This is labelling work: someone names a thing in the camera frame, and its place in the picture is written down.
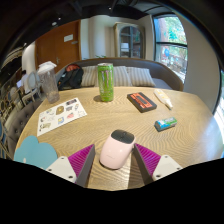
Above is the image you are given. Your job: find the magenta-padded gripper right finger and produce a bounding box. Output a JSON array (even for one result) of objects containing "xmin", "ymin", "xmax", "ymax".
[{"xmin": 133, "ymin": 143, "xmax": 184, "ymax": 185}]

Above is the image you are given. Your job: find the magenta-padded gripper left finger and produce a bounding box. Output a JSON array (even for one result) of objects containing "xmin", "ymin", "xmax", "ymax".
[{"xmin": 45, "ymin": 143, "xmax": 96, "ymax": 188}]

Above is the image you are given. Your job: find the pink and black computer mouse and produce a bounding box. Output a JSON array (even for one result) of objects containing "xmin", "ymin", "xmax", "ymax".
[{"xmin": 99, "ymin": 129, "xmax": 137, "ymax": 170}]

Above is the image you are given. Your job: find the blue cloud-shaped mouse pad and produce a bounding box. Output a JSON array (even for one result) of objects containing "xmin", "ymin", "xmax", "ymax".
[{"xmin": 13, "ymin": 134, "xmax": 59, "ymax": 170}]

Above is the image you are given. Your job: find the small green and blue pack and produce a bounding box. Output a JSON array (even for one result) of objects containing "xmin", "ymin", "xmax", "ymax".
[{"xmin": 154, "ymin": 116, "xmax": 178, "ymax": 132}]

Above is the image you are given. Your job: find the white sticker sheet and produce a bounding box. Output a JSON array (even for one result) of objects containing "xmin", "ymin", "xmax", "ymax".
[{"xmin": 36, "ymin": 97, "xmax": 88, "ymax": 138}]

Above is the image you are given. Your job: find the grey tufted armchair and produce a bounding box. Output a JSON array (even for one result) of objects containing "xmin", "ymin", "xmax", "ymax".
[{"xmin": 5, "ymin": 99, "xmax": 43, "ymax": 158}]

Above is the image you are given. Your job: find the group of blue chairs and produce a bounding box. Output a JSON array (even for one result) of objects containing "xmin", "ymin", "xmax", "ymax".
[{"xmin": 0, "ymin": 118, "xmax": 9, "ymax": 158}]

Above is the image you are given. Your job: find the white tube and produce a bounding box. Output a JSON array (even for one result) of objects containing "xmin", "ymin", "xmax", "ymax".
[{"xmin": 153, "ymin": 88, "xmax": 174, "ymax": 110}]

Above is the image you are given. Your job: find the black and red flat box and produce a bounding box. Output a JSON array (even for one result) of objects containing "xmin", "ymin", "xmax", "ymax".
[{"xmin": 126, "ymin": 91, "xmax": 158, "ymax": 114}]

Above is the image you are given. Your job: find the clear shaker bottle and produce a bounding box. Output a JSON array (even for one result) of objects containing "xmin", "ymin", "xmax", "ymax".
[{"xmin": 36, "ymin": 60, "xmax": 61, "ymax": 104}]

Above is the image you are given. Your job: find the black and orange backpack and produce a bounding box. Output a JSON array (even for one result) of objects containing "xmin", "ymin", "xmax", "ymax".
[{"xmin": 57, "ymin": 64, "xmax": 85, "ymax": 91}]

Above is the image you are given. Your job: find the white dining chair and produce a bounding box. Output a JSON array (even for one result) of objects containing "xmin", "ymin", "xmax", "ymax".
[{"xmin": 21, "ymin": 70, "xmax": 43, "ymax": 102}]

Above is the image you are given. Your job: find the grey curved sofa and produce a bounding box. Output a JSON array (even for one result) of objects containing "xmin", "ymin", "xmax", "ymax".
[{"xmin": 54, "ymin": 57, "xmax": 184, "ymax": 92}]

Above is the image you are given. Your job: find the green drink can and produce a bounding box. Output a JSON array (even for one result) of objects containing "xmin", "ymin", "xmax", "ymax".
[{"xmin": 97, "ymin": 62, "xmax": 115, "ymax": 103}]

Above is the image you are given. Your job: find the brown wooden door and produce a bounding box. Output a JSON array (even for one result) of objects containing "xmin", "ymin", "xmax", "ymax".
[{"xmin": 34, "ymin": 20, "xmax": 82, "ymax": 74}]

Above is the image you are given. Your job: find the black-framed window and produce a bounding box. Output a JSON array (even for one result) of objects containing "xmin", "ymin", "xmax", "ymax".
[{"xmin": 152, "ymin": 14, "xmax": 188, "ymax": 84}]

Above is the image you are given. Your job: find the arched glass-door cabinet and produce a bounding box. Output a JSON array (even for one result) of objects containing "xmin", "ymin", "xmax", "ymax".
[{"xmin": 113, "ymin": 21, "xmax": 146, "ymax": 59}]

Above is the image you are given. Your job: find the white door sign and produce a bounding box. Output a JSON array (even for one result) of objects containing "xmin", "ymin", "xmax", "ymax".
[{"xmin": 63, "ymin": 33, "xmax": 75, "ymax": 43}]

